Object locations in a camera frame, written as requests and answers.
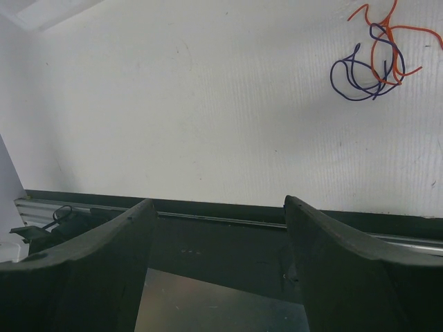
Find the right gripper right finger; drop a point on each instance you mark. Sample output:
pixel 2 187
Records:
pixel 351 281

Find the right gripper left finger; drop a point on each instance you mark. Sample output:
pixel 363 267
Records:
pixel 93 282

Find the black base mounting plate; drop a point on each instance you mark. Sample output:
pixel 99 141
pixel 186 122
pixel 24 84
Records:
pixel 245 258

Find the white foam compartment tray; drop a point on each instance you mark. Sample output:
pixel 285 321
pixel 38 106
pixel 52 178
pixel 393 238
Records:
pixel 33 15

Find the aluminium front rail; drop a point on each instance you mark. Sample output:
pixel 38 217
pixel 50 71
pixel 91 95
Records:
pixel 415 233

